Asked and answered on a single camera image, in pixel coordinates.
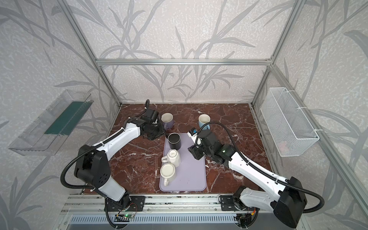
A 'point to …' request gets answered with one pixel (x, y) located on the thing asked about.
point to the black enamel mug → (174, 139)
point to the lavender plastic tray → (190, 174)
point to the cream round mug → (167, 172)
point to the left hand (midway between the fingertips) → (164, 132)
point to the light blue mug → (203, 119)
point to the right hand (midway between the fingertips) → (191, 145)
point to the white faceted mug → (173, 156)
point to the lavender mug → (167, 120)
